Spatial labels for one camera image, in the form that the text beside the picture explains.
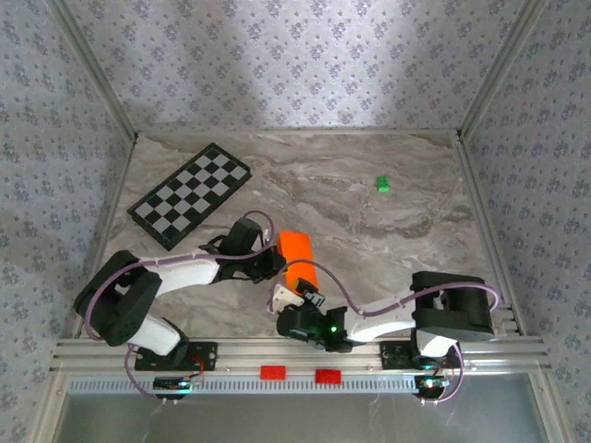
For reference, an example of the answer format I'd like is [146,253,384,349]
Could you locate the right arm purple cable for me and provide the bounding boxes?
[270,260,502,407]

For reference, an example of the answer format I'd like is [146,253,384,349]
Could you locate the aluminium mounting rail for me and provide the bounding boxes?
[48,335,553,376]

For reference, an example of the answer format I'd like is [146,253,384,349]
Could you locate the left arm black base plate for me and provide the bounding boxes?
[134,341,218,372]

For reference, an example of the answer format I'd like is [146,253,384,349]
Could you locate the orange paper sheet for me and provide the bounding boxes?
[275,229,323,299]

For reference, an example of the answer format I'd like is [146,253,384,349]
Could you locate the aluminium corner post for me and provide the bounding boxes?
[45,0,140,142]
[455,0,553,142]

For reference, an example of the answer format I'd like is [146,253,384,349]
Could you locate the grey slotted cable duct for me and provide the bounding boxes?
[66,374,419,396]

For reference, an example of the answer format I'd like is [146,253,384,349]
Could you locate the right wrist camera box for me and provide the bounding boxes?
[269,283,306,316]

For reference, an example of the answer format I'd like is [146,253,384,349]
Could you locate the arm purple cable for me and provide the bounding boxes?
[270,260,502,407]
[82,210,278,406]

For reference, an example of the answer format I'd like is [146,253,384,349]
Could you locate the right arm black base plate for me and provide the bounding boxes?
[379,340,464,370]

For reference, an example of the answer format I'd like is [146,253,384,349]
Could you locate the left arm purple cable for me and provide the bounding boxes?
[82,210,278,406]

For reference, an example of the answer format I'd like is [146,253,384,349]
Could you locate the aluminium side rail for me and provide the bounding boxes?
[71,132,139,341]
[454,131,530,338]

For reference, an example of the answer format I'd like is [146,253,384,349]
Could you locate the black grey chessboard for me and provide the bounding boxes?
[127,141,254,253]

